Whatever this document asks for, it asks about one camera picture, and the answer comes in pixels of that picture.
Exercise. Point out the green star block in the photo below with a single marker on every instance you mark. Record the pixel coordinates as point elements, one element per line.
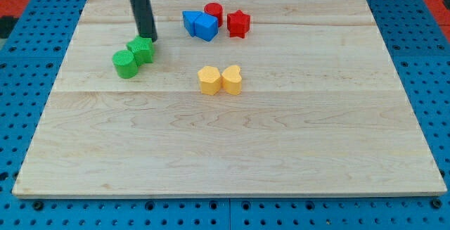
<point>142,49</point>

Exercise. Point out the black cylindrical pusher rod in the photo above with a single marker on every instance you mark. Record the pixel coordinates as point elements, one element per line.
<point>144,19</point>

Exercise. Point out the red cylinder block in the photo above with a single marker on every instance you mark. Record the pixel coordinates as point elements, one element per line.
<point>215,9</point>

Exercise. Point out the blue triangle block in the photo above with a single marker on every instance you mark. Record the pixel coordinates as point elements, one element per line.
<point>189,18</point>

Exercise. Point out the yellow hexagon block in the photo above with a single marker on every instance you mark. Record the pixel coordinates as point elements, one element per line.
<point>209,80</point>

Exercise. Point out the yellow heart block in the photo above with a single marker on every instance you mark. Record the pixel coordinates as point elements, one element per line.
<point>232,80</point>

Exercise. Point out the green cylinder block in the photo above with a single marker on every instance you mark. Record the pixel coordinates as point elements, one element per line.
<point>125,64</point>

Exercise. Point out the light wooden board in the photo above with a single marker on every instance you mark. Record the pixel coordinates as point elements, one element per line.
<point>322,112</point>

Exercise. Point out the red star block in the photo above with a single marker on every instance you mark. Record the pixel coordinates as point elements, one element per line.
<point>238,24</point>

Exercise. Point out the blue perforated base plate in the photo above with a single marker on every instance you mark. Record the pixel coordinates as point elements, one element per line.
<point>31,58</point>

